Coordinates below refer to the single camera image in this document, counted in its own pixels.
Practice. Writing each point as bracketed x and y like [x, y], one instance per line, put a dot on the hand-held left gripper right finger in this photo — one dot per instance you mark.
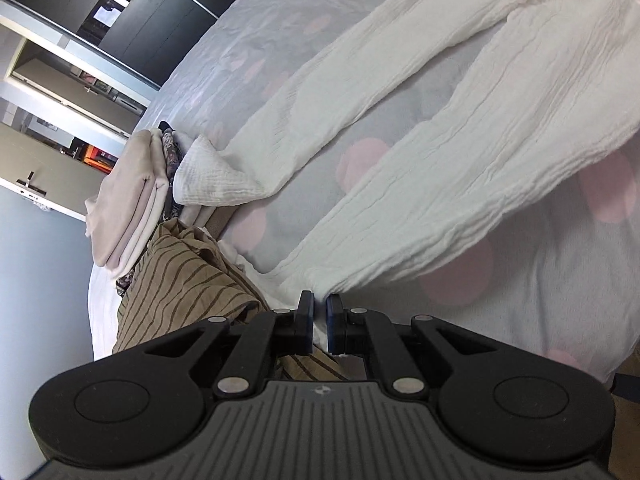
[331, 325]

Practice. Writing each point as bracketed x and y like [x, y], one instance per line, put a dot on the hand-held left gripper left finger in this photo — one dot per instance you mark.
[310, 320]

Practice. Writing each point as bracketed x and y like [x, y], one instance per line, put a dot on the white crinkled pants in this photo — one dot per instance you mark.
[450, 185]

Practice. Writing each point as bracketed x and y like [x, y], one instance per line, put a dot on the stack of folded clothes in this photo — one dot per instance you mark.
[172, 157]

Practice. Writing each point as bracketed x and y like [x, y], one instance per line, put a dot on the tan folded garment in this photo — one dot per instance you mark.
[220, 222]

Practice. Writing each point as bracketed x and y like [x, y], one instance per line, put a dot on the brown striped garment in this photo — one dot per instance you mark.
[175, 280]

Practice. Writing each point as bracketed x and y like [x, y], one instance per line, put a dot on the light grey folded garment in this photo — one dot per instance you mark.
[197, 216]

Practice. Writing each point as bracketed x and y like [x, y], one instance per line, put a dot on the cream folded garment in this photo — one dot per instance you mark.
[149, 210]

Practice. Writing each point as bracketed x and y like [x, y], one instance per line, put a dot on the beige folded garment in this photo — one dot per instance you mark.
[120, 200]

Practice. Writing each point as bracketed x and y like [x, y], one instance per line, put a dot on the black folded garment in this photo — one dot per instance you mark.
[164, 125]

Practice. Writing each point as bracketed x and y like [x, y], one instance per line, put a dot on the orange chair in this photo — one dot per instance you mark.
[95, 155]

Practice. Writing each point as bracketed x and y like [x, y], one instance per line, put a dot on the beige door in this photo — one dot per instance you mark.
[55, 170]

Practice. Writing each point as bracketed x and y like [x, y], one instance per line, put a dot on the hallway door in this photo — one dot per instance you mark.
[55, 82]

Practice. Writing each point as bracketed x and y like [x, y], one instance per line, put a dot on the black sliding wardrobe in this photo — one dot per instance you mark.
[150, 10]

